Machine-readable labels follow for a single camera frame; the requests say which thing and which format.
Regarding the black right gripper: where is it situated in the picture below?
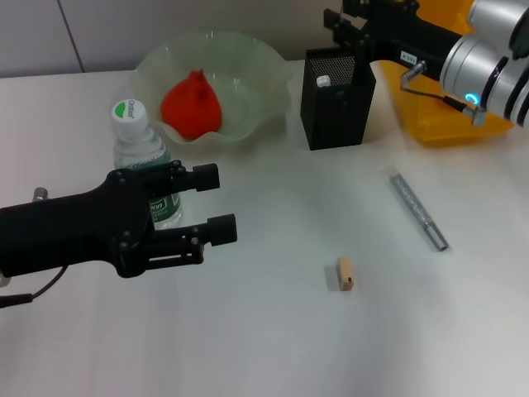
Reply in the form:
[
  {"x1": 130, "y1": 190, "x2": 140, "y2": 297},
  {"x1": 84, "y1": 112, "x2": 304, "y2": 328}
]
[{"x1": 322, "y1": 0, "x2": 463, "y2": 83}]

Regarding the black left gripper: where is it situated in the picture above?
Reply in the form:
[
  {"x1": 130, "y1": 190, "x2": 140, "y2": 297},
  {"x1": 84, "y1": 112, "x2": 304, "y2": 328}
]
[{"x1": 0, "y1": 169, "x2": 157, "y2": 279}]

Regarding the clear green-label water bottle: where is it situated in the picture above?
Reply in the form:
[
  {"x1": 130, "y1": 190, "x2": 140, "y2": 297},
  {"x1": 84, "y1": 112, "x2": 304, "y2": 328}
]
[{"x1": 110, "y1": 98, "x2": 185, "y2": 232}]

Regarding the small wooden cork block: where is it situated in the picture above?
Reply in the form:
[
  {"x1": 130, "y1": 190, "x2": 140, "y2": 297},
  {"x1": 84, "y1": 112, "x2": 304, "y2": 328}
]
[{"x1": 336, "y1": 256, "x2": 356, "y2": 293}]

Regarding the grey pen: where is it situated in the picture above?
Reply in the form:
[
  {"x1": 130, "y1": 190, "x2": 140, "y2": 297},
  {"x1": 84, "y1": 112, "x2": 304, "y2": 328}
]
[{"x1": 386, "y1": 165, "x2": 450, "y2": 252}]

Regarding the black mesh pen holder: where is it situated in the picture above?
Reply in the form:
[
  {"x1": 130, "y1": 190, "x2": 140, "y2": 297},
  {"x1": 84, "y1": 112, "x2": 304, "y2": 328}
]
[{"x1": 300, "y1": 44, "x2": 377, "y2": 151}]

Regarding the green glass fruit plate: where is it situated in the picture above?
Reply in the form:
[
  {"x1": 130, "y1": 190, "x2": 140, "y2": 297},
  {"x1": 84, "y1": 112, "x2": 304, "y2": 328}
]
[{"x1": 134, "y1": 31, "x2": 290, "y2": 146}]

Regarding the yellow plastic bin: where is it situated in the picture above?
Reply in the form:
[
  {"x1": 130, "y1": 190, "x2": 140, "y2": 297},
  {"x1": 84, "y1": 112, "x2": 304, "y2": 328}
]
[{"x1": 374, "y1": 0, "x2": 529, "y2": 149}]

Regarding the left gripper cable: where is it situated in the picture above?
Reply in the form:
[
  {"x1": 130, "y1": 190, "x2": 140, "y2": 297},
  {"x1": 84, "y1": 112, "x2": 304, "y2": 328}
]
[{"x1": 0, "y1": 266, "x2": 70, "y2": 310}]

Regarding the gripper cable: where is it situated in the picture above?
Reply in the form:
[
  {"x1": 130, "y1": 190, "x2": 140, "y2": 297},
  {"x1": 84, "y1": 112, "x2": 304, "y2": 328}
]
[
  {"x1": 399, "y1": 60, "x2": 489, "y2": 128},
  {"x1": 0, "y1": 266, "x2": 70, "y2": 310}
]

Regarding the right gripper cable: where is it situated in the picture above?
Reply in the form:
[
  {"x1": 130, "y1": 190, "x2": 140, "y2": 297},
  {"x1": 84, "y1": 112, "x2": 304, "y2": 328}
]
[{"x1": 399, "y1": 60, "x2": 489, "y2": 128}]

